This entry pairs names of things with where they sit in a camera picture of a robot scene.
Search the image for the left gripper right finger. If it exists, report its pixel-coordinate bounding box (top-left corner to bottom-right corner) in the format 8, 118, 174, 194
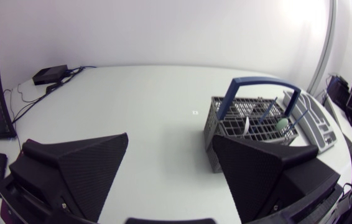
211, 134, 343, 224

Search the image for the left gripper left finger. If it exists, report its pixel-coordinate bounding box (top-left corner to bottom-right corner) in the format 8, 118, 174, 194
0, 133, 129, 224

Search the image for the grey cutlery basket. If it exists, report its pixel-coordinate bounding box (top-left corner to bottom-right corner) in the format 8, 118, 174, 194
203, 77, 302, 174

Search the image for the grey cutlery tray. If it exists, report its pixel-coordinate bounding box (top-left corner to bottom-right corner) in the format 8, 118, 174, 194
282, 90, 338, 154

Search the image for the pale plastic utensil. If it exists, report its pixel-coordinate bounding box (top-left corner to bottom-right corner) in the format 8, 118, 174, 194
243, 116, 251, 136

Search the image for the green plastic spoon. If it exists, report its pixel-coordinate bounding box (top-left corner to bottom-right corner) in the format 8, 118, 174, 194
275, 117, 290, 131

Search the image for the blue plastic stick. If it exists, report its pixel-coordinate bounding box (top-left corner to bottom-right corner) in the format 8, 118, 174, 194
283, 108, 309, 135
258, 96, 279, 124

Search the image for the black power brick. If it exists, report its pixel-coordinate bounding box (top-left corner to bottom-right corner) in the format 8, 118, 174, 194
32, 64, 70, 86

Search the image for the black power cable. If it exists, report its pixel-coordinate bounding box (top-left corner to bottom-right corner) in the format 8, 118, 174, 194
11, 65, 98, 124

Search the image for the thin black cable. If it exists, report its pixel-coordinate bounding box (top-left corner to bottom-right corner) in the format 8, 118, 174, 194
3, 83, 40, 105

